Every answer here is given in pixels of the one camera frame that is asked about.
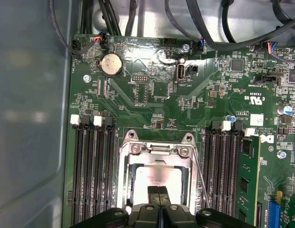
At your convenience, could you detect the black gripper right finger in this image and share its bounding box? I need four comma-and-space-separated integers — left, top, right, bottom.
159, 186, 256, 228

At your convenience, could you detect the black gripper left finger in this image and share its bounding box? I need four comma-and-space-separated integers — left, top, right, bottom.
72, 186, 161, 228

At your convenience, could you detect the silver CPU chip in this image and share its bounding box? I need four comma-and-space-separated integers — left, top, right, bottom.
134, 165, 184, 209

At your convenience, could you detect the metal socket cover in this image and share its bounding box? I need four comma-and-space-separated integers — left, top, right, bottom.
118, 141, 200, 214

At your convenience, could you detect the wire locking lever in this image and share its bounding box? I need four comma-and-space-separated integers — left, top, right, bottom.
190, 149, 211, 209
117, 141, 131, 209

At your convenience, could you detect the installed RAM stick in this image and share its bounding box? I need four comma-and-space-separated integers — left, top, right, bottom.
237, 136, 261, 228

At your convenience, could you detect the green motherboard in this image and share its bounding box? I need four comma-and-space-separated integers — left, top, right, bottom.
64, 33, 295, 228

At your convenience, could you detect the blue expansion slot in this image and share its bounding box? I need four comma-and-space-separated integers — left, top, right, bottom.
268, 200, 283, 228

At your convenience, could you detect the internal USB port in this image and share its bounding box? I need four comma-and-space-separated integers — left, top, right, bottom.
176, 58, 187, 83

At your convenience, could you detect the silver coin cell battery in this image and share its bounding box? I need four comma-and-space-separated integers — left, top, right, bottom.
99, 53, 124, 77

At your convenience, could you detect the black PC case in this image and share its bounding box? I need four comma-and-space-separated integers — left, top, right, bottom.
0, 0, 295, 228

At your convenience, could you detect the thick black cable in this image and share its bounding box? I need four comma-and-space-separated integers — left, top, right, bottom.
199, 0, 295, 52

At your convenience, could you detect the black wire bundle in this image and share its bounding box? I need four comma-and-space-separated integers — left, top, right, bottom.
77, 0, 123, 38

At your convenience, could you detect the thin black wire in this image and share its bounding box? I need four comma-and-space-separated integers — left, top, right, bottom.
49, 0, 78, 57

